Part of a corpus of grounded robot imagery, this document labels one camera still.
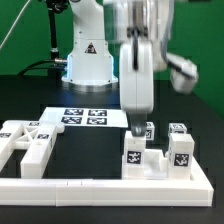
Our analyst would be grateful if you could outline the white U-shaped obstacle fence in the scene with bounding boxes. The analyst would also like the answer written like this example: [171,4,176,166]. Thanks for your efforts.
[0,120,214,208]

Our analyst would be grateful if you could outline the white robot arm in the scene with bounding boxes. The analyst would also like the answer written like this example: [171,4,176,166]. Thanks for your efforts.
[103,0,199,137]

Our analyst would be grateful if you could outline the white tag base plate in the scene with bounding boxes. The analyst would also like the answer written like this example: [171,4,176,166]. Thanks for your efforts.
[40,107,128,128]

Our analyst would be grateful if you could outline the white chair seat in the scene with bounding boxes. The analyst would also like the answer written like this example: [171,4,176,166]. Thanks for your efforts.
[121,149,202,181]

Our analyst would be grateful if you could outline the black camera stand pole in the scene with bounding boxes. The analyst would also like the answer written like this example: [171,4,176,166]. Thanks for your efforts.
[45,0,68,59]

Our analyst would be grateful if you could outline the black cable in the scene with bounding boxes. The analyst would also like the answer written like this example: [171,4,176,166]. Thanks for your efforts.
[17,58,68,76]

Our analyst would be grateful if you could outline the white cable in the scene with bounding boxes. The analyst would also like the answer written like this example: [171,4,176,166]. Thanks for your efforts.
[0,0,32,51]

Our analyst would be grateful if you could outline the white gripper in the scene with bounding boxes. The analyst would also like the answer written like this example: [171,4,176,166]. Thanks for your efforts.
[119,41,154,137]

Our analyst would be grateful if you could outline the white chair back frame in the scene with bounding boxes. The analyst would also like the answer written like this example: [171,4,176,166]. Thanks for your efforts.
[0,119,66,179]

